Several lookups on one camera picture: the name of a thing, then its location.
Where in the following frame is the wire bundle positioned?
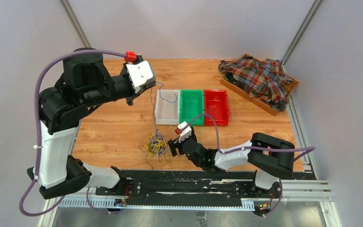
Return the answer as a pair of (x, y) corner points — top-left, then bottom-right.
(138, 130), (171, 171)

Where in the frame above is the blue wire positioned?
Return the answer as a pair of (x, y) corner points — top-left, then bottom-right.
(149, 81), (178, 134)

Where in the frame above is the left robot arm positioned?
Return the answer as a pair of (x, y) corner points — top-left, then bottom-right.
(27, 48), (156, 199)

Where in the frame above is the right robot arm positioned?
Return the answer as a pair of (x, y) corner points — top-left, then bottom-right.
(167, 128), (295, 197)

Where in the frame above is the white plastic bin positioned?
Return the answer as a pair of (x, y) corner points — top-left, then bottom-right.
(155, 89), (181, 125)

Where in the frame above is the green plastic bin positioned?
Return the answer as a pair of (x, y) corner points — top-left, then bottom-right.
(179, 90), (205, 123)

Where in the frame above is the red plastic bin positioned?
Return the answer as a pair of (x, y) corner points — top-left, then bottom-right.
(204, 90), (230, 126)

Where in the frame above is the wooden tray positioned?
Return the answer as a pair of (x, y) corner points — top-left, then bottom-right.
(220, 53), (299, 116)

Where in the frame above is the plaid shirt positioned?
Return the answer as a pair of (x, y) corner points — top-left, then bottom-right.
(218, 55), (293, 113)

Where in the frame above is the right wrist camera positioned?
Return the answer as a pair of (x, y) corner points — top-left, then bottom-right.
(176, 121), (192, 143)

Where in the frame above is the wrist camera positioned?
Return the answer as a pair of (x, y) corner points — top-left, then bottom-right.
(176, 121), (192, 143)
(126, 61), (156, 94)

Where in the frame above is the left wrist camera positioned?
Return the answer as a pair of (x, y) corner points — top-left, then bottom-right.
(126, 61), (156, 94)

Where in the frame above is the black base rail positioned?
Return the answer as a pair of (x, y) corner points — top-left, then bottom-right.
(93, 170), (281, 216)

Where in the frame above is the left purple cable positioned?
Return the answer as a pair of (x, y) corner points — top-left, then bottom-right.
(19, 49), (138, 217)

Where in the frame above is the purple cable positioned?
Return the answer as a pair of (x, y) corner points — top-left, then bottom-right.
(174, 113), (316, 217)
(19, 49), (138, 217)

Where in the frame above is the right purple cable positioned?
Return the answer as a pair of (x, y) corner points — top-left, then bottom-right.
(174, 113), (316, 217)

